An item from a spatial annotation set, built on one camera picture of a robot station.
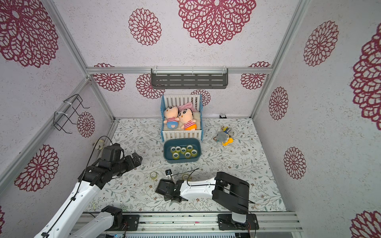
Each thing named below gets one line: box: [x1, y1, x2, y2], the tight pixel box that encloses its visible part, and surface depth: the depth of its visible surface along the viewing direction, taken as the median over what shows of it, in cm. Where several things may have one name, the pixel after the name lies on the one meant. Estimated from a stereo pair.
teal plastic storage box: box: [163, 137, 202, 164], surface depth 102 cm
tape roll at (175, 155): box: [172, 152, 180, 160], surface depth 99 cm
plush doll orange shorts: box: [175, 108, 197, 131], surface depth 105 cm
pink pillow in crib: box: [176, 102, 197, 113], surface depth 115 cm
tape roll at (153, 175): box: [149, 171, 158, 179], surface depth 92 cm
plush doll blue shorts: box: [163, 106, 181, 130], surface depth 108 cm
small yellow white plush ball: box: [94, 139, 105, 151], surface depth 105 cm
